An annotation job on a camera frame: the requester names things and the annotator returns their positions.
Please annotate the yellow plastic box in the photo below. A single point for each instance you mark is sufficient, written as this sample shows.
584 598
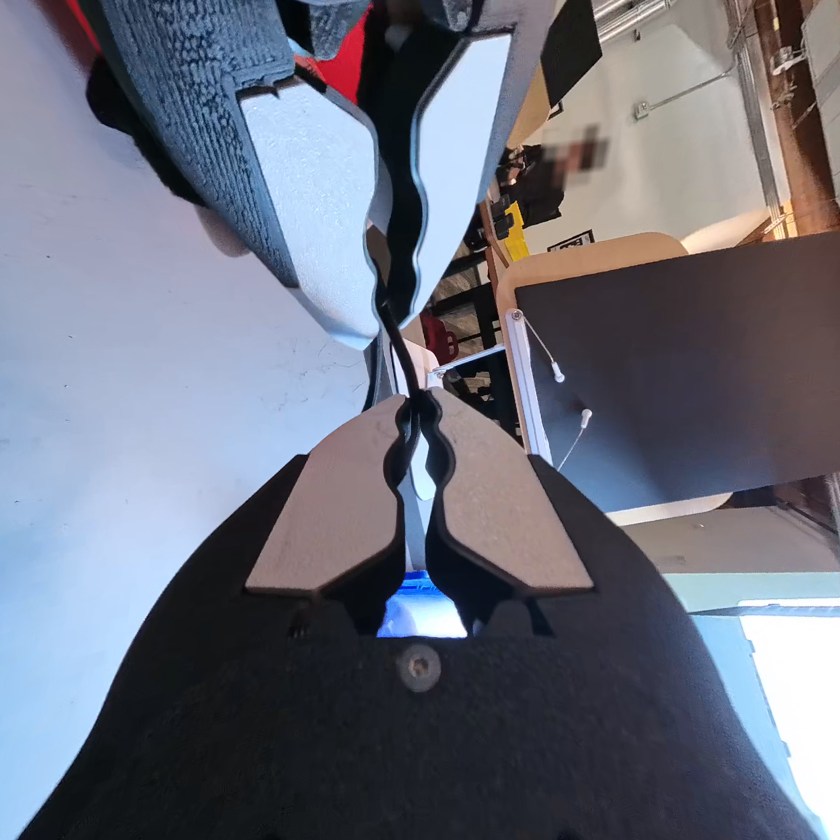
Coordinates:
518 229

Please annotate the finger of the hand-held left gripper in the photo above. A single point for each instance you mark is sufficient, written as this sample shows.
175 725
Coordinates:
459 151
308 197

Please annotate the framed marker sign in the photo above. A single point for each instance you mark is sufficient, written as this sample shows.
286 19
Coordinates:
571 241

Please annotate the red plastic bin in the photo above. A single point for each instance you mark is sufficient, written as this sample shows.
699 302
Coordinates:
344 59

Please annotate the blue plastic bin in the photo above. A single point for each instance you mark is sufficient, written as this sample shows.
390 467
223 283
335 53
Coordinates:
413 583

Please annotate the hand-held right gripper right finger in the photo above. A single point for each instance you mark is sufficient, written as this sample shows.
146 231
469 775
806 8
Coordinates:
505 518

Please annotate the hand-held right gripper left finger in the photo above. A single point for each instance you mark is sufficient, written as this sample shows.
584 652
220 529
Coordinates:
328 518

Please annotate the wooden-rimmed black board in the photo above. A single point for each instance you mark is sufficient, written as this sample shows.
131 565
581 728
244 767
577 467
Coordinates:
689 367
571 46

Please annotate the studio light panel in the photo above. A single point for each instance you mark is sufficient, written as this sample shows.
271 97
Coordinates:
800 689

